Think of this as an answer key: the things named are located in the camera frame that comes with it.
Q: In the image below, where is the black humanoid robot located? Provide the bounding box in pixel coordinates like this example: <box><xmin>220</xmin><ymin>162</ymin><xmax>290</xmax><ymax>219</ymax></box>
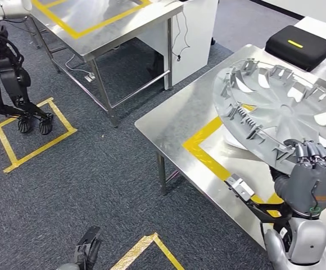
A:
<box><xmin>0</xmin><ymin>0</ymin><xmax>54</xmax><ymax>136</ymax></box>

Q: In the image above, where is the grey plastic wheel cover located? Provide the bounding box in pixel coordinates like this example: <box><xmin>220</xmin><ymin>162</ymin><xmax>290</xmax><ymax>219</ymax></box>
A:
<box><xmin>212</xmin><ymin>57</ymin><xmax>326</xmax><ymax>176</ymax></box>

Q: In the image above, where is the white cabinet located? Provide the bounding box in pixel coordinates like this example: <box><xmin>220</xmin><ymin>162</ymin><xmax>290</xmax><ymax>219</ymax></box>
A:
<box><xmin>137</xmin><ymin>0</ymin><xmax>219</xmax><ymax>91</ymax></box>

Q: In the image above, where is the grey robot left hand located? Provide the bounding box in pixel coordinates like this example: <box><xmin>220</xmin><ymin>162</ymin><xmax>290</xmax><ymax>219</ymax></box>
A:
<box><xmin>73</xmin><ymin>226</ymin><xmax>103</xmax><ymax>270</ymax></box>

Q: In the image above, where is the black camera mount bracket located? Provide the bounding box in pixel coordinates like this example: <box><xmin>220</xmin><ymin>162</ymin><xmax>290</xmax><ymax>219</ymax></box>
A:
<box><xmin>226</xmin><ymin>184</ymin><xmax>294</xmax><ymax>233</ymax></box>

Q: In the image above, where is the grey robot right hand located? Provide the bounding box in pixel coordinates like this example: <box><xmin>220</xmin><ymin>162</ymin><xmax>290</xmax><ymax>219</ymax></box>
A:
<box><xmin>274</xmin><ymin>138</ymin><xmax>326</xmax><ymax>219</ymax></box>

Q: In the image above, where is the stainless steel workbench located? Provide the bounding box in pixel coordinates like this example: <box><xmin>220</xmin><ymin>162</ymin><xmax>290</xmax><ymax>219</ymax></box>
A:
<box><xmin>134</xmin><ymin>44</ymin><xmax>326</xmax><ymax>270</ymax></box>
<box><xmin>30</xmin><ymin>0</ymin><xmax>184</xmax><ymax>128</ymax></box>

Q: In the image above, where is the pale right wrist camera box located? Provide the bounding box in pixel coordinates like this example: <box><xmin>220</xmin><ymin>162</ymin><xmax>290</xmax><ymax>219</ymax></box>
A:
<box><xmin>225</xmin><ymin>174</ymin><xmax>256</xmax><ymax>203</ymax></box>

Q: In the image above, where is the yellow floor tape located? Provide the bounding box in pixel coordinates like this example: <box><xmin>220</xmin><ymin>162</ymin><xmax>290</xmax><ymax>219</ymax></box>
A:
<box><xmin>0</xmin><ymin>97</ymin><xmax>78</xmax><ymax>175</ymax></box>
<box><xmin>110</xmin><ymin>232</ymin><xmax>186</xmax><ymax>270</ymax></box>

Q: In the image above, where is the black zip case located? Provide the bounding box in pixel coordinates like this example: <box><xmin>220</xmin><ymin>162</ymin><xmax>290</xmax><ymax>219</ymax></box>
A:
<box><xmin>265</xmin><ymin>25</ymin><xmax>326</xmax><ymax>73</ymax></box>

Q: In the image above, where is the black hanging cable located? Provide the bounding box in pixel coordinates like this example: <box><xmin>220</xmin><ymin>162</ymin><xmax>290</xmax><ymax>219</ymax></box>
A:
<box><xmin>171</xmin><ymin>11</ymin><xmax>192</xmax><ymax>62</ymax></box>

